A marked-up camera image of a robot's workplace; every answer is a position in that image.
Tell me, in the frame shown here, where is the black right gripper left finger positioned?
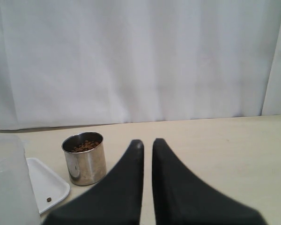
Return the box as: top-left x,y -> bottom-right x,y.
43,140 -> 144,225

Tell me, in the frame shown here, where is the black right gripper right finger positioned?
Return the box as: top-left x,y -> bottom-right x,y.
152,138 -> 266,225

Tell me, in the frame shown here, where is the steel mug far right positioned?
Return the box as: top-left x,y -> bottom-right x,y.
61,132 -> 107,186

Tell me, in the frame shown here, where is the white plastic tray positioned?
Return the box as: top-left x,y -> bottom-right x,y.
26,157 -> 70,214

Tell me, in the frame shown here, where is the translucent plastic pitcher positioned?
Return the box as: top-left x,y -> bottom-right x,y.
0,135 -> 41,225

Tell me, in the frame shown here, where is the white curtain backdrop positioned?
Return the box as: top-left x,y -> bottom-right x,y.
0,0 -> 281,130

